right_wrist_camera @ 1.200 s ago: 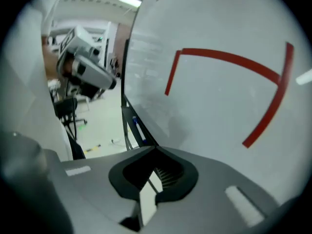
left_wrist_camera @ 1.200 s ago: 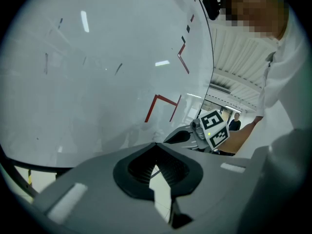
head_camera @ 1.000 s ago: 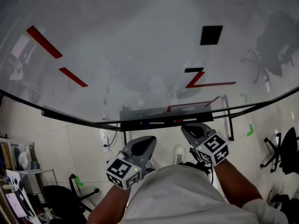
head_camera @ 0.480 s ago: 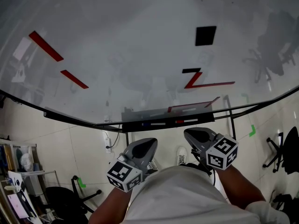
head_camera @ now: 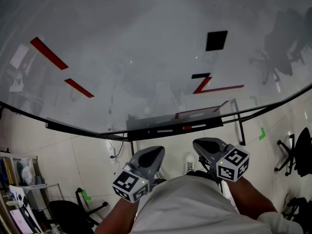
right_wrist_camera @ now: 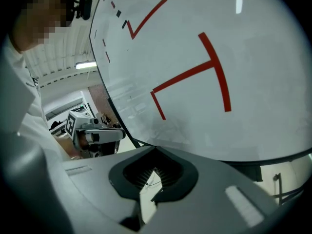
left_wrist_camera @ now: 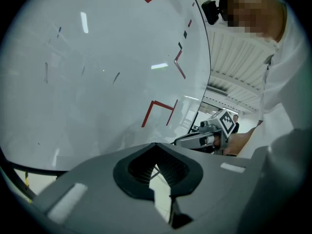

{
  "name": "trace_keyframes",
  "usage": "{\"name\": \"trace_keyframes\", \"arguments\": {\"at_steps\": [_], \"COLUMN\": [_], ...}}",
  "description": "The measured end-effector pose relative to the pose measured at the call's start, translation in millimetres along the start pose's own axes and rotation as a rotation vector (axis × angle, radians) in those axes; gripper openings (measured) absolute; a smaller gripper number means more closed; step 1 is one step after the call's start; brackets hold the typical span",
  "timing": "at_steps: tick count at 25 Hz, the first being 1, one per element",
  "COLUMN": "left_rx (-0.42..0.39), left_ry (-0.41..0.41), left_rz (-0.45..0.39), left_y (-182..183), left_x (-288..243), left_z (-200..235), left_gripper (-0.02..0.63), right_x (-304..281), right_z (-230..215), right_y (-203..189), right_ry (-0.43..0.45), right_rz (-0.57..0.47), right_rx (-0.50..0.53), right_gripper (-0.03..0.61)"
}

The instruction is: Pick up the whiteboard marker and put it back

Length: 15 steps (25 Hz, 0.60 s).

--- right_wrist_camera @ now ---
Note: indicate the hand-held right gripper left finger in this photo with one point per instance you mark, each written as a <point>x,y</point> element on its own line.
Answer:
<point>97,179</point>

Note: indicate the black tape strip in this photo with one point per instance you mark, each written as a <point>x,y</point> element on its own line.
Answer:
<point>124,24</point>

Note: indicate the person's left forearm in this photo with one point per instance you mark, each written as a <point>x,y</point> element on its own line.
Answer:
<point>64,145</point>

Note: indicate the red tape bracket mark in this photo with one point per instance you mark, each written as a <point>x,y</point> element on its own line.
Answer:
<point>220,77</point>

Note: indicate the large white whiteboard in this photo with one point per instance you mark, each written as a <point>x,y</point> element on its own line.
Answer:
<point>256,82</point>

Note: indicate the person's head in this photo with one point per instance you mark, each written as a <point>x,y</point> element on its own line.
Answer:
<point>36,13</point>

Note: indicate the black tape square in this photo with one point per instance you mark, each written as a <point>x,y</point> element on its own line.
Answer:
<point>118,13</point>

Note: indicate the person's left hand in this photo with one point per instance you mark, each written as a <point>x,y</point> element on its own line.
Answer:
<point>84,140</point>

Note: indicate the black metal frame bar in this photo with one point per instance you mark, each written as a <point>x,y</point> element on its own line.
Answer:
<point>280,189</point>

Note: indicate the ceiling light panel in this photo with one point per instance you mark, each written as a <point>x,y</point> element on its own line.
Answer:
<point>85,65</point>

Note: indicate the operator in white coat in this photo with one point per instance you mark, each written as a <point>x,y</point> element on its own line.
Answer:
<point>19,94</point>

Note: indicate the black head-worn camera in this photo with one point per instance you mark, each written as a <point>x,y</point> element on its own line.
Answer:
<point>84,6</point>

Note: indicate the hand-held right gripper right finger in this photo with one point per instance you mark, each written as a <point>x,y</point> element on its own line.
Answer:
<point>207,191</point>

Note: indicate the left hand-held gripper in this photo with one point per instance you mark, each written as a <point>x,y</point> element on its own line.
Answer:
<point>70,125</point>

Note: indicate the background storage shelving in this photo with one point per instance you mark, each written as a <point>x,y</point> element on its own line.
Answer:
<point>58,111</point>

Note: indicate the red tape check mark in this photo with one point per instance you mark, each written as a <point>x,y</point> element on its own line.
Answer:
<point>148,17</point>

